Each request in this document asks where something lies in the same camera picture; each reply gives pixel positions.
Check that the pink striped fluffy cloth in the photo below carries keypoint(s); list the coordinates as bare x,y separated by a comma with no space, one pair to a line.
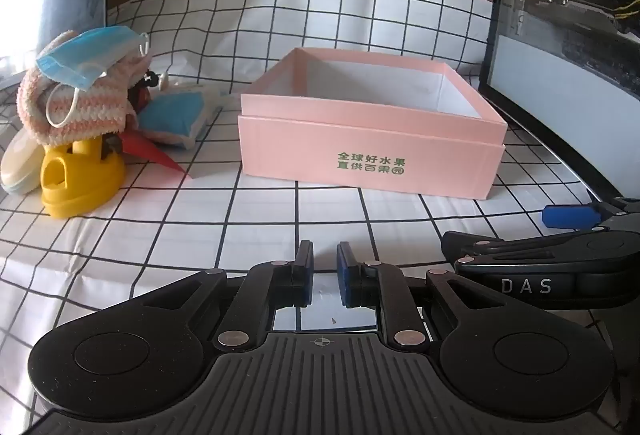
95,110

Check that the yellow plastic stand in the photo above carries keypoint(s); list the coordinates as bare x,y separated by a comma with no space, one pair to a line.
90,185

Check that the white black checked tablecloth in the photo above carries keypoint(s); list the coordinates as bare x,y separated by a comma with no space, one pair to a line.
200,225

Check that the blue face mask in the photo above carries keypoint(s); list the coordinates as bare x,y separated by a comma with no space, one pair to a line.
85,55

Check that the pink cardboard box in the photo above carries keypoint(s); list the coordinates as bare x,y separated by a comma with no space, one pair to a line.
300,145

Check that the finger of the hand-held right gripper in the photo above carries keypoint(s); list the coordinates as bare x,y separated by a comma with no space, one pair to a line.
567,216
475,247

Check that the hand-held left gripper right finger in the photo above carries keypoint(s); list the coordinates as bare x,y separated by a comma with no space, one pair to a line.
345,275

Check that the white round case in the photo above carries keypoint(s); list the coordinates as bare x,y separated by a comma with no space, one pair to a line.
20,165

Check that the crochet doll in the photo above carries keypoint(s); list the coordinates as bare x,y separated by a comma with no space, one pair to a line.
142,87

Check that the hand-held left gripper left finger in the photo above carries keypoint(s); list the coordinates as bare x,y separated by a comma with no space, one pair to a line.
305,272

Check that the red packet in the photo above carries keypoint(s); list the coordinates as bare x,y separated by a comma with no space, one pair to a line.
145,147

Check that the blue tissue pack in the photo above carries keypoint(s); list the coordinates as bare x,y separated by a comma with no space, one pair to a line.
175,115

